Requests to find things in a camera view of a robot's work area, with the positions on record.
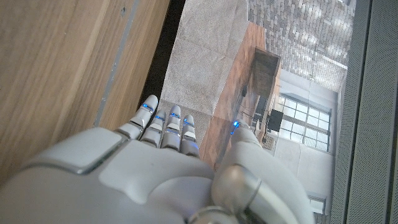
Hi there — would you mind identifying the black backdrop frame pole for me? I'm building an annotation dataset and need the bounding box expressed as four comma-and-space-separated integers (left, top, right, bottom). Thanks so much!
329, 0, 374, 224

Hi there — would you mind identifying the printed room backdrop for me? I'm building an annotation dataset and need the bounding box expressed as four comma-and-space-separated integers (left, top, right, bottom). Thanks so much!
157, 0, 357, 224

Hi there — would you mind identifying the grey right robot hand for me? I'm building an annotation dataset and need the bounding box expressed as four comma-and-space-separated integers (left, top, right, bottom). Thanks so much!
0, 95, 315, 224

